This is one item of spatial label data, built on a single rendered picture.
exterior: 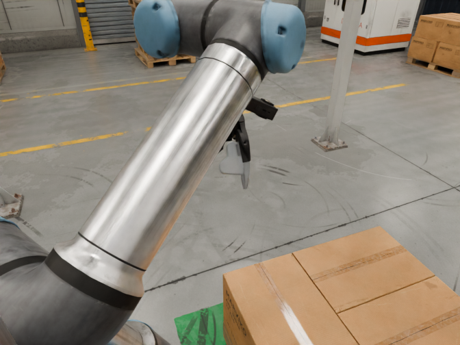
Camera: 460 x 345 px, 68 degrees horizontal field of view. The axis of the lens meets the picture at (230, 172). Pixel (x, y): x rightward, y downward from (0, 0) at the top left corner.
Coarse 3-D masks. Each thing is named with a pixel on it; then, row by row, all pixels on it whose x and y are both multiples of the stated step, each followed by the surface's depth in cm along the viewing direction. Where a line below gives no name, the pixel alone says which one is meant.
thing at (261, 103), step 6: (252, 102) 62; (258, 102) 63; (264, 102) 65; (270, 102) 67; (246, 108) 62; (252, 108) 63; (258, 108) 63; (264, 108) 64; (270, 108) 64; (276, 108) 65; (258, 114) 64; (264, 114) 65; (270, 114) 65
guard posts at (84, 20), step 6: (78, 0) 742; (78, 6) 749; (84, 6) 754; (84, 12) 758; (84, 18) 763; (84, 24) 768; (84, 30) 775; (84, 36) 784; (90, 36) 787; (90, 42) 792; (90, 48) 797; (96, 48) 813
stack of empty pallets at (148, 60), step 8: (128, 0) 704; (136, 0) 653; (136, 40) 743; (136, 48) 757; (144, 56) 695; (176, 56) 686; (184, 56) 696; (192, 56) 700; (152, 64) 674; (168, 64) 694
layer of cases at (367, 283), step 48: (336, 240) 191; (384, 240) 191; (240, 288) 164; (288, 288) 164; (336, 288) 164; (384, 288) 164; (432, 288) 164; (240, 336) 162; (288, 336) 143; (336, 336) 143; (384, 336) 143; (432, 336) 143
